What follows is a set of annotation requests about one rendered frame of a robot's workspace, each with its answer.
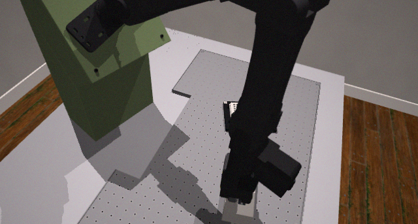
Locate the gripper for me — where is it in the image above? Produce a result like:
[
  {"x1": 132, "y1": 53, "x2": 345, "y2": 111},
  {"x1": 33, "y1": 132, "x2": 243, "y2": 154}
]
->
[{"x1": 219, "y1": 153, "x2": 254, "y2": 204}]

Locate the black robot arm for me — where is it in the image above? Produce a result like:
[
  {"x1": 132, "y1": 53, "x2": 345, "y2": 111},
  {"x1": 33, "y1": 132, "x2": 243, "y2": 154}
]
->
[{"x1": 66, "y1": 0, "x2": 330, "y2": 198}]

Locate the white button panel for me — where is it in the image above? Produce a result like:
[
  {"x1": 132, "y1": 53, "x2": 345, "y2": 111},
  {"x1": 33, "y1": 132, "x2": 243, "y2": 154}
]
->
[{"x1": 221, "y1": 192, "x2": 255, "y2": 224}]

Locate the white multi-well plate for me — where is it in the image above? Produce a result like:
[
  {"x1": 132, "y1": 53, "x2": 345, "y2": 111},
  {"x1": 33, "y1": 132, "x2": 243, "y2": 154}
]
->
[{"x1": 229, "y1": 103, "x2": 238, "y2": 117}]

